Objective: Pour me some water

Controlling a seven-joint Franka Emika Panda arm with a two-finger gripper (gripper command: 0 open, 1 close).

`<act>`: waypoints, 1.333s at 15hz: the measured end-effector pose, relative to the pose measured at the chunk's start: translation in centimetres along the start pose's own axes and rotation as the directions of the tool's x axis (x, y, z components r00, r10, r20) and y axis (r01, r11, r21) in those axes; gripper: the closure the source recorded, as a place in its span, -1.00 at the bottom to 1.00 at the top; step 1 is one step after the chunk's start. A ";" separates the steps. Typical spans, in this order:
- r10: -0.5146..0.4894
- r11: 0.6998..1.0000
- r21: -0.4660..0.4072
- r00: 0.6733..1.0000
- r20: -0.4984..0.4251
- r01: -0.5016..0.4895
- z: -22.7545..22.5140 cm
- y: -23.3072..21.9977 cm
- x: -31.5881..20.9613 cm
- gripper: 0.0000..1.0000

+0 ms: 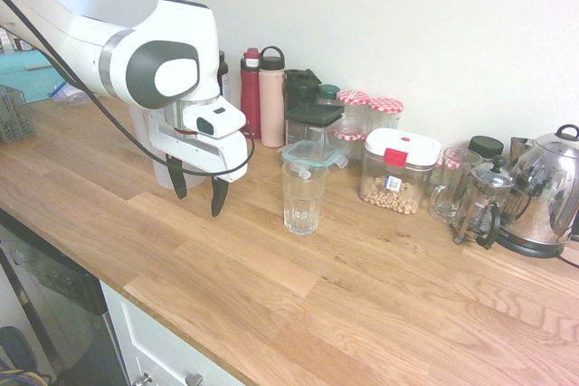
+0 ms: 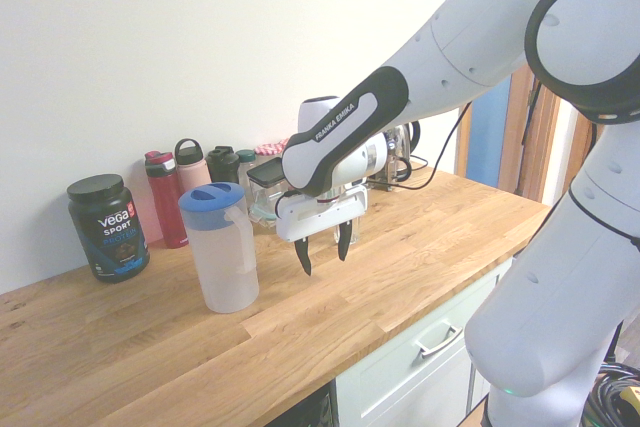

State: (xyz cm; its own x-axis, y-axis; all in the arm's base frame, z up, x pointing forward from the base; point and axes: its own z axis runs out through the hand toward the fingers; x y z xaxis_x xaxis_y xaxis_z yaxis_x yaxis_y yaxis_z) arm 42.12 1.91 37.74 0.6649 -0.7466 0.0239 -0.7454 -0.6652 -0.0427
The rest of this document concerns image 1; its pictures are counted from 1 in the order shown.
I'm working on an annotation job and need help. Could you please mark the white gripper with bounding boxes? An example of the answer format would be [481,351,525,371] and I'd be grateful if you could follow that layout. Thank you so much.
[147,108,251,219]

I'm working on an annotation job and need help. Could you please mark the translucent pitcher blue lid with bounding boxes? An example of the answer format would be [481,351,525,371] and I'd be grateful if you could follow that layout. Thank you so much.
[129,104,207,191]

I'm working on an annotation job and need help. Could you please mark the red water bottle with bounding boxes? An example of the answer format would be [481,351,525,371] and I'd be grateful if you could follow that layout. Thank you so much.
[239,47,264,140]

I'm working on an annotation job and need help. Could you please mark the pink water bottle black lid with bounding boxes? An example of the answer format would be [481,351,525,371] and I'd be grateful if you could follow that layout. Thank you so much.
[258,45,288,149]

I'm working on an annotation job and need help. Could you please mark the clear drinking glass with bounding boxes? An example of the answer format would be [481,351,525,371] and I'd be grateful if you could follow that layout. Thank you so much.
[281,158,330,237]

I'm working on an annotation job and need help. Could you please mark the glass food container teal lid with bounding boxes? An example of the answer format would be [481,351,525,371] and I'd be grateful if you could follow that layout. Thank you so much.
[280,138,350,171]

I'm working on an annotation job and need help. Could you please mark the square clear container black lid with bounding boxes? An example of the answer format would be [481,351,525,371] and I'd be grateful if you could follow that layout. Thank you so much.
[284,102,346,164]

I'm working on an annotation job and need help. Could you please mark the black shaker bottle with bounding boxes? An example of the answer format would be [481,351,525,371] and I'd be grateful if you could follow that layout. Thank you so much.
[283,68,323,117]

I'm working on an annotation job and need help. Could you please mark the small jar red gingham lid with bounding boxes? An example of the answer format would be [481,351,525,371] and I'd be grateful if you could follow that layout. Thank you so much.
[333,127,366,162]
[433,150,467,188]

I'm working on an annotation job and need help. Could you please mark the white cabinet drawer front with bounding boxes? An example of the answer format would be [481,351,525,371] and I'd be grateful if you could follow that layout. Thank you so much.
[99,280,248,386]

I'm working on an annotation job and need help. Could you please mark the clear jar green lid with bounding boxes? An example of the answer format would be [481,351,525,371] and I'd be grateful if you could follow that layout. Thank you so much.
[316,83,342,108]

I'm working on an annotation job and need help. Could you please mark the clear zip bag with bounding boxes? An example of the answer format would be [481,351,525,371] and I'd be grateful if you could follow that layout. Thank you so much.
[46,81,97,108]

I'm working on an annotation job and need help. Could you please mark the tall jar red gingham lid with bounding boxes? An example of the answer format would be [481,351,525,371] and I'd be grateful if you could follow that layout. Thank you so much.
[336,89,373,134]
[366,97,404,134]

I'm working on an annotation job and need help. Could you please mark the black built-in appliance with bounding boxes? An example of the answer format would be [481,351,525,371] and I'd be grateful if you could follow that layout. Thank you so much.
[0,208,130,386]

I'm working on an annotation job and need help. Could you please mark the grey plastic cutlery basket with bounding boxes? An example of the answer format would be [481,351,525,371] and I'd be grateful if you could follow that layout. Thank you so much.
[0,83,38,145]

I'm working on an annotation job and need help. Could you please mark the cereal container white red lid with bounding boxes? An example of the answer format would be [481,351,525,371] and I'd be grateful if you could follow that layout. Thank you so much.
[358,127,442,217]

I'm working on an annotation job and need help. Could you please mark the teal cardboard box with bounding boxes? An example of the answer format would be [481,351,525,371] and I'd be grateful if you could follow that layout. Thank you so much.
[0,48,70,105]

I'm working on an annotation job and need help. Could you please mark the clear glass mug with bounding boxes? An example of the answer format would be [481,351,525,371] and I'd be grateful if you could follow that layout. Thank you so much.
[428,146,485,225]

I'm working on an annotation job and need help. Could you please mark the glass steel French press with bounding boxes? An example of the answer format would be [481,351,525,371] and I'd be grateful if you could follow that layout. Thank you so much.
[452,155,517,251]

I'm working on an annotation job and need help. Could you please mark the jar with black lid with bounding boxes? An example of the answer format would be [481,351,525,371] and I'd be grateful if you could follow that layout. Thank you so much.
[467,135,505,165]

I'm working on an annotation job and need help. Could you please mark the stainless steel electric kettle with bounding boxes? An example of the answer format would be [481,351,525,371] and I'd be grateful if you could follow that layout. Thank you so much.
[494,123,579,260]

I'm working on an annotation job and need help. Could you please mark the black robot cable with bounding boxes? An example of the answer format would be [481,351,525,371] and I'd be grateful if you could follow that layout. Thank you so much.
[0,0,257,178]

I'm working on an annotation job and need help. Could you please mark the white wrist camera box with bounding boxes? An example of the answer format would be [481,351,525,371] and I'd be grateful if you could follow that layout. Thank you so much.
[195,103,248,140]

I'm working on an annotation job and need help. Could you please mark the metal drawer handle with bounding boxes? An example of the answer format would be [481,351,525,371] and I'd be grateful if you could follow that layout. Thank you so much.
[137,371,205,386]

